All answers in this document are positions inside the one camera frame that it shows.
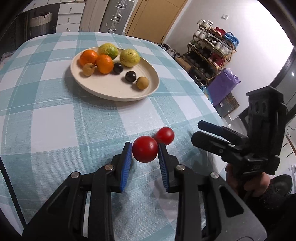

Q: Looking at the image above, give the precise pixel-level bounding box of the red cherry tomato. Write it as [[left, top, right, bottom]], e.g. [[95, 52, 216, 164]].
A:
[[132, 136, 158, 163], [154, 127, 175, 145]]

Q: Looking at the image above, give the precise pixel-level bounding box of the brown longan fruit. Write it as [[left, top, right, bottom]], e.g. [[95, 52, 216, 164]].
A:
[[82, 63, 97, 76], [135, 76, 149, 90]]

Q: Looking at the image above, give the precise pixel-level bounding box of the dark plum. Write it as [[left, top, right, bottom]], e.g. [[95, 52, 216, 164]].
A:
[[125, 71, 137, 83], [113, 62, 123, 74]]

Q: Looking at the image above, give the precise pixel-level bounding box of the orange mandarin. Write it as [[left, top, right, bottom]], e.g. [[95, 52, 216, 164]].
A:
[[96, 54, 114, 74], [79, 50, 98, 67]]

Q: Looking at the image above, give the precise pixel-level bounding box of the yellow lemon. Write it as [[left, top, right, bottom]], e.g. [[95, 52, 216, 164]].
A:
[[119, 49, 140, 68]]

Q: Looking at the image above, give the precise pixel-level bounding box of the green yellow citrus fruit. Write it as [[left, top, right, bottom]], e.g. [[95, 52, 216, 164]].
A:
[[97, 43, 119, 60]]

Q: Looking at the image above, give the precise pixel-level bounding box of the person's right hand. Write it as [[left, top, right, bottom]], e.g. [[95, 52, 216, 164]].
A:
[[225, 164, 270, 197]]

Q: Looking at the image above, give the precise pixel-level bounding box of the purple bag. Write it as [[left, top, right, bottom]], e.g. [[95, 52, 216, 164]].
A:
[[207, 68, 241, 106]]

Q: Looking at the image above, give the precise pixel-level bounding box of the cream round plate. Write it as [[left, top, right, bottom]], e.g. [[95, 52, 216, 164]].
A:
[[70, 52, 160, 102]]

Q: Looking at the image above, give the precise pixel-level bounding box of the teal checked tablecloth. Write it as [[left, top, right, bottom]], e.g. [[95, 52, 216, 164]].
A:
[[0, 31, 227, 241]]

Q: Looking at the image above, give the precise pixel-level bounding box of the wooden shoe rack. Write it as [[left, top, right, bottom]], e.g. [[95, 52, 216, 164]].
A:
[[182, 20, 240, 86]]

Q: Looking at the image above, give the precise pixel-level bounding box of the wooden door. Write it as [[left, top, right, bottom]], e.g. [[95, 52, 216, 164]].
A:
[[125, 0, 188, 44]]

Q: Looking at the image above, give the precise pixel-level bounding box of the silver suitcase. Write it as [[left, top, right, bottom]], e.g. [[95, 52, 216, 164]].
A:
[[99, 0, 134, 35]]

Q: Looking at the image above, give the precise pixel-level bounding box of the beige suitcase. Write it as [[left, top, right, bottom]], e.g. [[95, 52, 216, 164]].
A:
[[79, 0, 109, 32]]

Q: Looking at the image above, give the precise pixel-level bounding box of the white drawer cabinet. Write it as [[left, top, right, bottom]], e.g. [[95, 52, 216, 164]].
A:
[[56, 2, 86, 33]]

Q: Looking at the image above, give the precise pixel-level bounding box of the woven laundry basket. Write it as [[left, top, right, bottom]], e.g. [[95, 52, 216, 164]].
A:
[[29, 12, 53, 38]]

